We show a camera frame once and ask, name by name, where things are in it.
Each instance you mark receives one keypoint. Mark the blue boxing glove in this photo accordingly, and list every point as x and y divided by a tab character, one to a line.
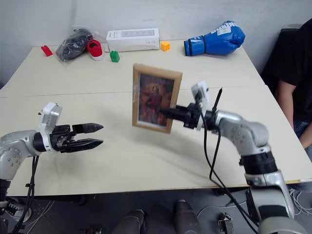
217	40

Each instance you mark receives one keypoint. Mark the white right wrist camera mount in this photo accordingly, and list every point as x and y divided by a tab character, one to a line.
201	91

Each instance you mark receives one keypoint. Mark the yellow toy block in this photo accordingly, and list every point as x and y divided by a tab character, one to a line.
165	46

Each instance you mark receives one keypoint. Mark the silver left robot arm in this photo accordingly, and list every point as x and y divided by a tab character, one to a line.
14	143

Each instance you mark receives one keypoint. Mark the dark rounded shape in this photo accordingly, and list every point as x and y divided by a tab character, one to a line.
186	217
132	223

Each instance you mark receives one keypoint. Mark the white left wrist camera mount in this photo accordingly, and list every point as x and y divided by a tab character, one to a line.
50	114

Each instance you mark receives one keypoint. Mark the dark office chair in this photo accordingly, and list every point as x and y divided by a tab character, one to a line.
290	26

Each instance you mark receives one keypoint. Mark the green toy block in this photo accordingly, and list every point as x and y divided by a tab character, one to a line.
114	57

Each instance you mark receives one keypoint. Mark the wooden picture frame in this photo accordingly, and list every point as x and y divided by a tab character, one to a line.
156	75

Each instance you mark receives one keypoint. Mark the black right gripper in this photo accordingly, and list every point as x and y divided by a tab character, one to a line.
193	116

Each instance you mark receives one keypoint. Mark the red sneaker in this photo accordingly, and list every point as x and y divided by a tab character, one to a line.
95	50

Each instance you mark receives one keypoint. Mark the clear bag with black contents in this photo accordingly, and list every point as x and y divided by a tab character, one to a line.
72	47

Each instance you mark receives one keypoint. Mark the red toy block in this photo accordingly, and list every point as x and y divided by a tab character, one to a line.
46	50

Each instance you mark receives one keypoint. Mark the white cardboard box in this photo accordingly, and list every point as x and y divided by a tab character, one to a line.
132	42

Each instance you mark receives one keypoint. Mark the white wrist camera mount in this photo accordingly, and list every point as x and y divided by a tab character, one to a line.
50	114
201	91

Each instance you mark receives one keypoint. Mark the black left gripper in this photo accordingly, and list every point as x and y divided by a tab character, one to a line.
61	139

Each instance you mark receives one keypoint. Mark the person in black shirt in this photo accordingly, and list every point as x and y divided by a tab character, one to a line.
298	61

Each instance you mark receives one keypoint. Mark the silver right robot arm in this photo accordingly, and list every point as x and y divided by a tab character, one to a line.
253	136

